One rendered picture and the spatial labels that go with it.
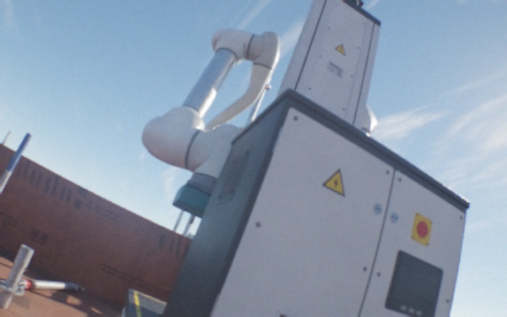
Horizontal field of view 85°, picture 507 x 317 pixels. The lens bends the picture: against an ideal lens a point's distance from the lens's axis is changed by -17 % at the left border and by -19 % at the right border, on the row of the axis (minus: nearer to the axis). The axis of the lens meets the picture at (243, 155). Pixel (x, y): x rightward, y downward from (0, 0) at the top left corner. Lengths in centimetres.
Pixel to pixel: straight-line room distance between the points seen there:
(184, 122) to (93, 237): 168
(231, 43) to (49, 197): 186
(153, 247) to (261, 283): 219
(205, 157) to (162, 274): 173
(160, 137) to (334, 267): 79
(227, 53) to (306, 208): 103
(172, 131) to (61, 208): 170
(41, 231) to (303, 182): 237
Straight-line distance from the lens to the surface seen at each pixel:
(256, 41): 153
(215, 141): 112
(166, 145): 116
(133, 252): 268
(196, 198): 104
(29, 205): 277
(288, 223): 55
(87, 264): 269
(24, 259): 149
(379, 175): 68
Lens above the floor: 49
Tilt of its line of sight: 21 degrees up
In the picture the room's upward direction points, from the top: 22 degrees clockwise
